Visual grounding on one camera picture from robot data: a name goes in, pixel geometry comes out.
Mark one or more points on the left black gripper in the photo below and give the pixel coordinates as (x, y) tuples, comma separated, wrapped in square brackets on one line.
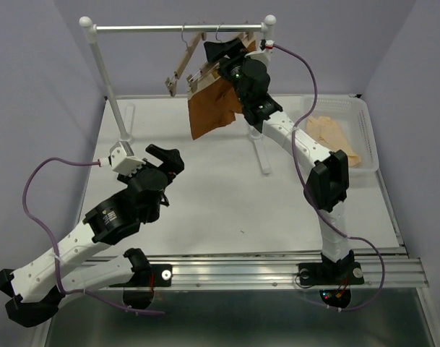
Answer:
[(165, 168)]

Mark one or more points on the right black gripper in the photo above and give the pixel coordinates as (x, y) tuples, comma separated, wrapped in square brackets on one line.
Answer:
[(224, 60)]

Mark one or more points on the beige clip hanger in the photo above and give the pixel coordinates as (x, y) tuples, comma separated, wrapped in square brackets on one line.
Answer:
[(190, 47), (207, 73)]

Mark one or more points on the brown cotton underwear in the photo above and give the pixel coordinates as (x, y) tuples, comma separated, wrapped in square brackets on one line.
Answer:
[(212, 107)]

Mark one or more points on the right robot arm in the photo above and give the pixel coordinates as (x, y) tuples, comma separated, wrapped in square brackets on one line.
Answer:
[(323, 173)]

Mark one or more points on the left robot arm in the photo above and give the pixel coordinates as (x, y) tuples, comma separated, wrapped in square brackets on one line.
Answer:
[(38, 290)]

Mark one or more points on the cream underwear in basket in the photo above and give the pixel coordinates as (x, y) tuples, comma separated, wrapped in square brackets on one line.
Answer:
[(328, 133)]

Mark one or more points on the white clothes rack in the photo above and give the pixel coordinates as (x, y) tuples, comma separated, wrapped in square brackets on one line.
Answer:
[(91, 30)]

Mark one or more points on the white plastic basket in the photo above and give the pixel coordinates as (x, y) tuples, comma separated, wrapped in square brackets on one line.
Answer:
[(353, 117)]

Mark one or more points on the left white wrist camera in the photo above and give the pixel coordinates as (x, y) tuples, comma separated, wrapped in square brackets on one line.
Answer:
[(122, 159)]

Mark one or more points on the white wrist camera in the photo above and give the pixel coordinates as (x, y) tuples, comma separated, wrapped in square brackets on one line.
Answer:
[(122, 159), (260, 50)]

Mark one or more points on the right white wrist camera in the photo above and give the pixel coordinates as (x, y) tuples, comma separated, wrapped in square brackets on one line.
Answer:
[(260, 50)]

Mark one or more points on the aluminium mounting rail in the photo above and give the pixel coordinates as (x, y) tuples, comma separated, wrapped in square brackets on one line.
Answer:
[(271, 272)]

